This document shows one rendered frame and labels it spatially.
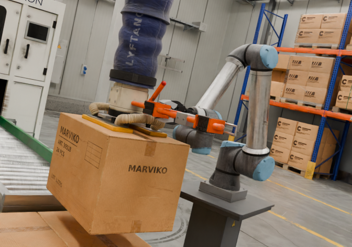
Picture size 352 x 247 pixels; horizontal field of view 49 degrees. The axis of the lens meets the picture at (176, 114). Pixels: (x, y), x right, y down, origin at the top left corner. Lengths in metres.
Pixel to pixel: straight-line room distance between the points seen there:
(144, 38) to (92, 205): 0.76
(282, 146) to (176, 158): 8.49
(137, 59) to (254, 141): 0.80
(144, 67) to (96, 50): 10.03
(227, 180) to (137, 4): 1.11
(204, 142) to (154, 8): 0.66
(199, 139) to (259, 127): 0.42
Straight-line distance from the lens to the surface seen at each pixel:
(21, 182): 2.60
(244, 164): 2.21
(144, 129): 1.83
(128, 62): 1.79
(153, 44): 1.81
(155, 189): 1.70
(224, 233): 2.34
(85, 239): 1.92
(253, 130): 2.14
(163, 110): 1.59
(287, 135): 10.07
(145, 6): 1.82
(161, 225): 1.79
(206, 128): 1.38
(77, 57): 11.60
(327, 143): 10.08
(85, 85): 11.76
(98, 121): 1.81
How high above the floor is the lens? 1.30
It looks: 3 degrees down
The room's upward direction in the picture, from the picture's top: 13 degrees clockwise
